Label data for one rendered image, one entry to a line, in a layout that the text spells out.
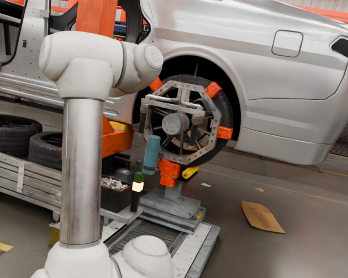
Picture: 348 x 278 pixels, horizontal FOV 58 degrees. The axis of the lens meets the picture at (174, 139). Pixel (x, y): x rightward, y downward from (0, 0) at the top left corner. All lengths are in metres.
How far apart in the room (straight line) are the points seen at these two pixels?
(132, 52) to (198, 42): 1.36
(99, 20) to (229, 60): 0.85
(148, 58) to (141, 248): 0.52
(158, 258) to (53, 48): 0.60
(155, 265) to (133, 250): 0.07
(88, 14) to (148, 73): 1.13
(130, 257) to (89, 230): 0.15
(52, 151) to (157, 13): 1.21
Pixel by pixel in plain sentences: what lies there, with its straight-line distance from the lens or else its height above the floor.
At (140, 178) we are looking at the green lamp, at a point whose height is 0.64.
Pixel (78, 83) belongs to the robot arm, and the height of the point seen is 1.09.
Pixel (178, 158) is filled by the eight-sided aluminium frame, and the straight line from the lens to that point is 2.15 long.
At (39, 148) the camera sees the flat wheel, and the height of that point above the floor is 0.48.
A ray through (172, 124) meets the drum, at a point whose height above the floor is 0.85.
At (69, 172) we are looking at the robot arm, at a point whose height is 0.87.
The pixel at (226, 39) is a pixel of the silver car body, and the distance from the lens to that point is 2.17.
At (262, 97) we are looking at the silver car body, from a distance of 2.11.
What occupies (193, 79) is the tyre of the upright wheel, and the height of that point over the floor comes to 1.15.
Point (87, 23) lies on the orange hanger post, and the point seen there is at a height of 1.35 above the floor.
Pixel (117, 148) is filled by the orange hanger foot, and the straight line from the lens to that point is 2.35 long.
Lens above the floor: 1.14
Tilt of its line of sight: 11 degrees down
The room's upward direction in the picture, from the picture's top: 10 degrees clockwise
